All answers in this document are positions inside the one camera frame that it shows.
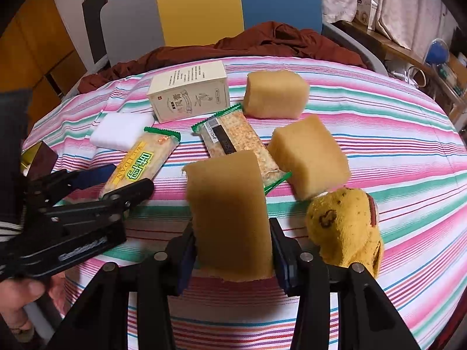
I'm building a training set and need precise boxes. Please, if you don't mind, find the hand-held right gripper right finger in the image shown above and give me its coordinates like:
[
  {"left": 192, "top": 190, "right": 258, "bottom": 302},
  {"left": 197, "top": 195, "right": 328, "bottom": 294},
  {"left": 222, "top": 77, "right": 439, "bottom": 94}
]
[{"left": 268, "top": 218, "right": 420, "bottom": 350}]

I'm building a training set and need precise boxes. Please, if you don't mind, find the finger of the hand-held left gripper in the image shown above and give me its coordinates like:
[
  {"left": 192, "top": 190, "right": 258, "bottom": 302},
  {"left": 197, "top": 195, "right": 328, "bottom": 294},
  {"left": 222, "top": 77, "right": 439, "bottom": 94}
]
[
  {"left": 25, "top": 164, "right": 117, "bottom": 205},
  {"left": 97, "top": 178, "right": 155, "bottom": 221}
]

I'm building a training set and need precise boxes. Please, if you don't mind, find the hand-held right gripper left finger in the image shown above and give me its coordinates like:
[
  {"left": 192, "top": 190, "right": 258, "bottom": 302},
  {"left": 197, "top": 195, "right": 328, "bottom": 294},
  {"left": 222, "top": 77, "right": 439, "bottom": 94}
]
[{"left": 47, "top": 222, "right": 199, "bottom": 350}]

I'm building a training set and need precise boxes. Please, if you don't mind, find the green edged cracker packet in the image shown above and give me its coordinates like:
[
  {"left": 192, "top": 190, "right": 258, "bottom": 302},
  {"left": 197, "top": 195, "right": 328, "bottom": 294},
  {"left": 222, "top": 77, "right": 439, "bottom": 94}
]
[
  {"left": 191, "top": 104, "right": 292, "bottom": 195},
  {"left": 98, "top": 126, "right": 182, "bottom": 199}
]

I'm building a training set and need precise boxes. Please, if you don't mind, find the white sponge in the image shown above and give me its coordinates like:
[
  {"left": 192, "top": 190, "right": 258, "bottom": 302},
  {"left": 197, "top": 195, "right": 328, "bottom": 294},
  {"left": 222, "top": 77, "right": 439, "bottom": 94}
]
[{"left": 89, "top": 112, "right": 156, "bottom": 153}]

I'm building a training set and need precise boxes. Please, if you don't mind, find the gold tin box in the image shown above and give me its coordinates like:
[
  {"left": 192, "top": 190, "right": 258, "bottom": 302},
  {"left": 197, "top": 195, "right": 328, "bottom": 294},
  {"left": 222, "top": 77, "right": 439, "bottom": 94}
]
[{"left": 20, "top": 141, "right": 59, "bottom": 181}]

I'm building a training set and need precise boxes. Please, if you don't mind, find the brown block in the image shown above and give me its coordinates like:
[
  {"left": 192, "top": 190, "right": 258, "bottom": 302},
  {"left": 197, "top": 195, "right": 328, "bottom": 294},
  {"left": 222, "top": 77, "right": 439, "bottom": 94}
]
[{"left": 243, "top": 71, "right": 311, "bottom": 119}]

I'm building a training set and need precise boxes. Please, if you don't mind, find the person's left hand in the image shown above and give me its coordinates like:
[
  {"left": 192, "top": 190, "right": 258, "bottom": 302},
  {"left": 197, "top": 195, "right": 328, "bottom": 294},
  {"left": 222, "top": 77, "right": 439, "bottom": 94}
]
[{"left": 0, "top": 275, "right": 46, "bottom": 340}]

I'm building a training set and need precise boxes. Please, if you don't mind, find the beige carton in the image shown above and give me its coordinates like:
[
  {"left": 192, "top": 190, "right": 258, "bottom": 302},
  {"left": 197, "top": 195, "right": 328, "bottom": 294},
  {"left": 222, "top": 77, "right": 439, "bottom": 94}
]
[{"left": 147, "top": 60, "right": 231, "bottom": 124}]

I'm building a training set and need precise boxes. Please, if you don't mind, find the wooden wardrobe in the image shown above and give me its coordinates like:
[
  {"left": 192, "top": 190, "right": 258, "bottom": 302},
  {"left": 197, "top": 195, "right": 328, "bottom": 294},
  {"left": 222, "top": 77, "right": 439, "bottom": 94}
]
[{"left": 0, "top": 0, "right": 88, "bottom": 125}]

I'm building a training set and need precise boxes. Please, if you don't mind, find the striped tablecloth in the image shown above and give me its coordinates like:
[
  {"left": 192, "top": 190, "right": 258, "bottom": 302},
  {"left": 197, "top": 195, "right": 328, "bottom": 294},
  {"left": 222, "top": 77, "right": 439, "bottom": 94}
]
[{"left": 22, "top": 55, "right": 466, "bottom": 350}]

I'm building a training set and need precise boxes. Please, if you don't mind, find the grey yellow blue chair back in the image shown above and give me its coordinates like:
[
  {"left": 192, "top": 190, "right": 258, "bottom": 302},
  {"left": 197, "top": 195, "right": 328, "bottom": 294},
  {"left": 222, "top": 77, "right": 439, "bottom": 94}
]
[{"left": 98, "top": 0, "right": 387, "bottom": 77}]

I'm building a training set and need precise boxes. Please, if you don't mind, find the maroon cloth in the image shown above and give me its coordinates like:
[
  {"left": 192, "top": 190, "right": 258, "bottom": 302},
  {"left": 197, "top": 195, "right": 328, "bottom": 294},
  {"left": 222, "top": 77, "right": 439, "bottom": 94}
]
[{"left": 78, "top": 21, "right": 369, "bottom": 93}]

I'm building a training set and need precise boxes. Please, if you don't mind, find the wooden shelf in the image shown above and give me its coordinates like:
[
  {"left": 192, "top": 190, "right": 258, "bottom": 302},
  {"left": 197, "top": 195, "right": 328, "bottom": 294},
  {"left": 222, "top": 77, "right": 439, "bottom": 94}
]
[{"left": 339, "top": 18, "right": 467, "bottom": 125}]

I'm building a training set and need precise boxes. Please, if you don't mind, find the blue globe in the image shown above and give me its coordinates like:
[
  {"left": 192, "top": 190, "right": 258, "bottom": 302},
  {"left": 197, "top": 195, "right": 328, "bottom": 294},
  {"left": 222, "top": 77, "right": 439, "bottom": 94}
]
[{"left": 425, "top": 37, "right": 449, "bottom": 66}]

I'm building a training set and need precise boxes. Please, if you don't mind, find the white carton blue print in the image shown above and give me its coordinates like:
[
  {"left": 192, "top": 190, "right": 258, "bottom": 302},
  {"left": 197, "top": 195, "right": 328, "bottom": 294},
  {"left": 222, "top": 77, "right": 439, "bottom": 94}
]
[{"left": 352, "top": 0, "right": 380, "bottom": 32}]

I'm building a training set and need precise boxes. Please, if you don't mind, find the starfish print curtain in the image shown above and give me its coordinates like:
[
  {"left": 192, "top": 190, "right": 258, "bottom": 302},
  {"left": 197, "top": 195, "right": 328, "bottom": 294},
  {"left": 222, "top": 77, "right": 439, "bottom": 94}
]
[{"left": 319, "top": 0, "right": 460, "bottom": 55}]

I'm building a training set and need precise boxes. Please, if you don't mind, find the white cable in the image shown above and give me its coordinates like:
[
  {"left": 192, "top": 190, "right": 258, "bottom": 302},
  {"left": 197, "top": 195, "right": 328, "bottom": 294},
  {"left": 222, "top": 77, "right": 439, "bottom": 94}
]
[{"left": 387, "top": 64, "right": 427, "bottom": 88}]

